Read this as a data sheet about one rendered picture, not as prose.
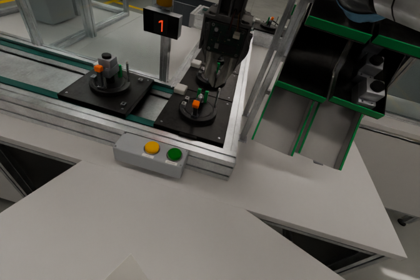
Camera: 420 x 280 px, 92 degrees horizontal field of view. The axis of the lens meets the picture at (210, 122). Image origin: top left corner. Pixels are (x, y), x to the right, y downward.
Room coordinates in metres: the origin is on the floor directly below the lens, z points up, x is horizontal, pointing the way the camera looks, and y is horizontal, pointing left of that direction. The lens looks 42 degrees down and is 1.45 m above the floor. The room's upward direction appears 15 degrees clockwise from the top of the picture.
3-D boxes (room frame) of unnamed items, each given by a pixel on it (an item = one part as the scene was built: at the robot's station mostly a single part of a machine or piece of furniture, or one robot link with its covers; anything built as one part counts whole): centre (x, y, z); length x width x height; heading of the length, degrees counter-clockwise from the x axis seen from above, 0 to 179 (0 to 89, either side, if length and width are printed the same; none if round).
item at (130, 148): (0.37, 0.15, 0.93); 0.21 x 0.07 x 0.06; 88
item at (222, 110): (0.58, 0.05, 1.01); 0.24 x 0.24 x 0.13; 88
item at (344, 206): (1.03, 0.04, 0.85); 1.50 x 1.41 x 0.03; 88
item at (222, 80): (0.36, 0.00, 1.27); 0.06 x 0.03 x 0.09; 178
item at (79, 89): (0.60, 0.39, 0.96); 0.24 x 0.24 x 0.02; 88
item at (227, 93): (0.83, 0.05, 1.01); 0.24 x 0.24 x 0.13; 88
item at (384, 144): (1.35, -1.28, 0.43); 1.11 x 0.68 x 0.86; 88
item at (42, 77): (0.62, 0.35, 0.91); 0.84 x 0.28 x 0.10; 88
